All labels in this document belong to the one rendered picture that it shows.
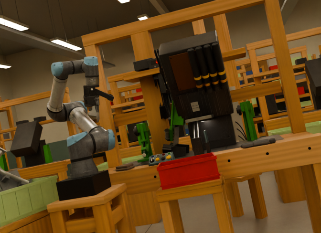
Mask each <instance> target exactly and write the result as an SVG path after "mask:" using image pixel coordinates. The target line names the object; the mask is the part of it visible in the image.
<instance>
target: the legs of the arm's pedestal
mask: <svg viewBox="0 0 321 233"><path fill-rule="evenodd" d="M50 218H51V223H52V228H53V233H95V232H97V233H116V229H115V224H117V229H118V233H135V232H134V227H133V222H132V218H131V213H130V208H129V203H128V197H127V192H126V191H124V192H123V193H121V194H120V195H118V196H116V197H115V198H113V199H112V204H110V201H109V202H107V203H105V204H101V205H95V206H92V207H90V206H89V207H83V208H76V209H74V213H73V214H71V215H69V211H68V210H64V211H58V212H50Z"/></svg>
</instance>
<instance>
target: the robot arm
mask: <svg viewBox="0 0 321 233"><path fill-rule="evenodd" d="M51 71H52V74H53V76H54V79H53V86H52V91H51V96H50V101H49V102H48V103H47V108H46V109H47V113H48V115H49V117H50V118H51V119H52V120H54V121H56V122H65V121H71V122H72V123H73V124H77V125H78V126H79V127H80V129H81V130H82V131H83V132H82V133H79V134H76V135H73V136H70V137H68V138H67V146H68V151H69V156H70V161H71V170H70V179H77V178H82V177H86V176H90V175H94V174H97V173H99V172H98V168H97V167H96V165H95V163H94V161H93V159H92V154H95V153H99V152H104V151H109V150H112V149H113V148H114V147H115V135H114V132H113V130H112V129H108V130H105V129H104V128H103V127H101V126H98V125H97V124H96V123H95V122H94V121H93V120H92V119H91V118H90V117H89V116H88V115H87V107H92V108H89V112H88V114H89V115H90V116H94V117H96V118H97V122H99V120H100V118H99V96H102V97H104V98H106V99H107V100H109V101H113V99H114V97H113V95H112V94H107V93H105V92H103V91H101V90H98V89H96V87H99V71H98V59H97V57H96V56H89V57H85V58H84V59H82V60H77V61H67V62H56V63H52V65H51ZM82 73H85V79H86V85H84V86H83V87H84V102H82V101H74V102H69V103H63V98H64V93H65V88H66V84H67V79H68V75H70V74H82ZM91 88H93V90H91Z"/></svg>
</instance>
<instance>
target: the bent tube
mask: <svg viewBox="0 0 321 233"><path fill-rule="evenodd" d="M5 152H6V150H4V149H2V148H0V158H1V156H2V155H4V153H5ZM0 174H1V175H2V176H5V175H9V176H10V179H12V180H14V181H17V182H19V183H20V182H21V181H24V182H25V183H26V184H29V181H28V180H25V179H23V178H20V177H18V176H15V175H13V174H11V173H8V172H6V171H4V170H3V169H2V168H1V167H0Z"/></svg>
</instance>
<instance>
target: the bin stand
mask: <svg viewBox="0 0 321 233"><path fill-rule="evenodd" d="M224 183H225V180H224V175H223V172H220V179H216V180H210V181H205V182H200V183H195V184H190V185H185V186H180V187H175V188H170V189H165V190H162V187H160V188H159V189H158V190H157V191H156V195H157V200H158V202H159V204H160V210H161V214H162V219H163V224H164V229H165V233H185V232H184V228H183V223H182V217H181V212H180V207H179V203H178V199H185V198H190V197H196V196H202V195H208V194H213V200H214V205H215V210H216V215H217V219H218V224H219V229H220V233H235V232H234V228H233V223H232V218H231V214H230V209H229V205H228V200H227V195H226V191H225V185H224Z"/></svg>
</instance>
